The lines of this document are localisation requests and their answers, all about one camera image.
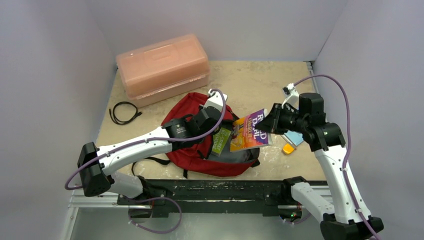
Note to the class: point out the light blue notebook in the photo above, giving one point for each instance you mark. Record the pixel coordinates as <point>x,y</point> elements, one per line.
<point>293,138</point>

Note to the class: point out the Roald Dahl Charlie paperback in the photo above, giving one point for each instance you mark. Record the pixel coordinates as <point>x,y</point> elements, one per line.
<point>245,136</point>

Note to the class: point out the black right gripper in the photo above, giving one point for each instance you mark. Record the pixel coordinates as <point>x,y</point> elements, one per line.
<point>276,117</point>

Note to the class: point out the aluminium frame rail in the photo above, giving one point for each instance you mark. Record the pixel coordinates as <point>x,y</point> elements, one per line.
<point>325,139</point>

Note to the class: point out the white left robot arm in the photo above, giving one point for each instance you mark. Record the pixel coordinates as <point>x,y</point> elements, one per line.
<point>98,167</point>

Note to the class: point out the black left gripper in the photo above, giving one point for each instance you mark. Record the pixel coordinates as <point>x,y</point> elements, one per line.
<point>213,132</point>

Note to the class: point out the translucent pink storage box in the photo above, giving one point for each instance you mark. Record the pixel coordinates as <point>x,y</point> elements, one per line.
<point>163,70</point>

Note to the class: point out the green Treehouse paperback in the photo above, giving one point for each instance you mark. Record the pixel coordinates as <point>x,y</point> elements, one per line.
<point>220,140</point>

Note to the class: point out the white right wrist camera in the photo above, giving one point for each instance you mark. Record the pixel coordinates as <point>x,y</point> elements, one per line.
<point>291,94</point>

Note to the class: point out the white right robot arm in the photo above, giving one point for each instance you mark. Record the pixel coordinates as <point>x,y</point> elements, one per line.
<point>347,217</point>

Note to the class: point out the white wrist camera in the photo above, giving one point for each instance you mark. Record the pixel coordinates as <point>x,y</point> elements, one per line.
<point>215,100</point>
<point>291,94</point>

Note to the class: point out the orange eraser block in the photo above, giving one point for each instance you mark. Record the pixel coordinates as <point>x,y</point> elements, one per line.
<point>288,149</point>

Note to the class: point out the red backpack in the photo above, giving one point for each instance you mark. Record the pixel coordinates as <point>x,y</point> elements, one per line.
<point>199,157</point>

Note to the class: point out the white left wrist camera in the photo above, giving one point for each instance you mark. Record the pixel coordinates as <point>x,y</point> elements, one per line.
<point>215,100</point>

